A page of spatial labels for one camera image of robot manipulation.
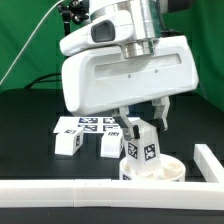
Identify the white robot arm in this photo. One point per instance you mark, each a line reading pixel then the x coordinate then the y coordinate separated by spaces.
pixel 145 16

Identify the white marker sheet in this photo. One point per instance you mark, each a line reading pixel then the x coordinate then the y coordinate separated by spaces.
pixel 90 124

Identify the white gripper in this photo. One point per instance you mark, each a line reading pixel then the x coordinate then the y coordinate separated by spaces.
pixel 102 79

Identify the white round stool seat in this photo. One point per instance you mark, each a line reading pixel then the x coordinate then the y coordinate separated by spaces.
pixel 170 169

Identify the white L-shaped fence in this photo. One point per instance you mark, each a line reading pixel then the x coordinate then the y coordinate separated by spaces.
pixel 206 195

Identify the black camera stand pole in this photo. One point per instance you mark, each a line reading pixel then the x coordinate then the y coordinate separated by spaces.
pixel 77 11

